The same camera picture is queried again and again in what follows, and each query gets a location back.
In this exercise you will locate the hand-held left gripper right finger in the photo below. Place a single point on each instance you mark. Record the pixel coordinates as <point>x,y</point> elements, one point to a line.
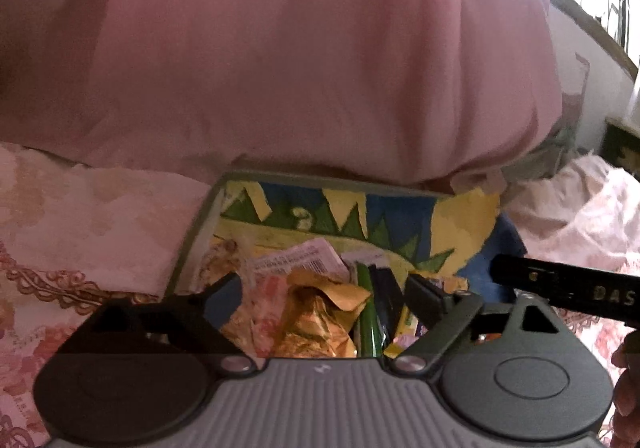
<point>425,299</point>

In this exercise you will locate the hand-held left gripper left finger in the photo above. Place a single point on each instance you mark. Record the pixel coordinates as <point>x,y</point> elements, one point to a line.
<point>225,300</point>

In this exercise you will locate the blue stick packet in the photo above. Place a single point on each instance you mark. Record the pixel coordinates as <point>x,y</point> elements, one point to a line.
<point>386,298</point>

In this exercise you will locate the clear beige snack packet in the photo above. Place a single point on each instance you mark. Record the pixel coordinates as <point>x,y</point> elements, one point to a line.
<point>260,323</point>

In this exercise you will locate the grey cardboard tray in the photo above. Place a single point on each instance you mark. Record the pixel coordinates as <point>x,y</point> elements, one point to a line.
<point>192,248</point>

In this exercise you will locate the green sausage stick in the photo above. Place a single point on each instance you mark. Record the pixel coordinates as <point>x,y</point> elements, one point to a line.
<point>367,328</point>

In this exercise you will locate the white green snack packet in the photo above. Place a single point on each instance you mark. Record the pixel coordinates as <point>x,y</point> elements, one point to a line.
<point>295,260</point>

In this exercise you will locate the golden crinkled snack packet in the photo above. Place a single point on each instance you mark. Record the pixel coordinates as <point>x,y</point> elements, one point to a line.
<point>315,323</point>

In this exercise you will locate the blue yellow painted paper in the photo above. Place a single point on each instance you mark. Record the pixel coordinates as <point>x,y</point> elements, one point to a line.
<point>450,228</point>

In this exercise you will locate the grey green cloth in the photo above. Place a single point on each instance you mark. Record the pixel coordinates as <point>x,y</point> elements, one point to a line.
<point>545,153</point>

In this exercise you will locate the dark wooden cabinet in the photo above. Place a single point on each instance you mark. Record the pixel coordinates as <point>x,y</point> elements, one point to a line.
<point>622,145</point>

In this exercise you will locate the floral pink bedsheet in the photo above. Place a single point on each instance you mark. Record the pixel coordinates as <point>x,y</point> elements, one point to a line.
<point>75,228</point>

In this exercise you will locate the pink duvet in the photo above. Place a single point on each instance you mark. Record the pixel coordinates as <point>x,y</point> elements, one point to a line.
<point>275,53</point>

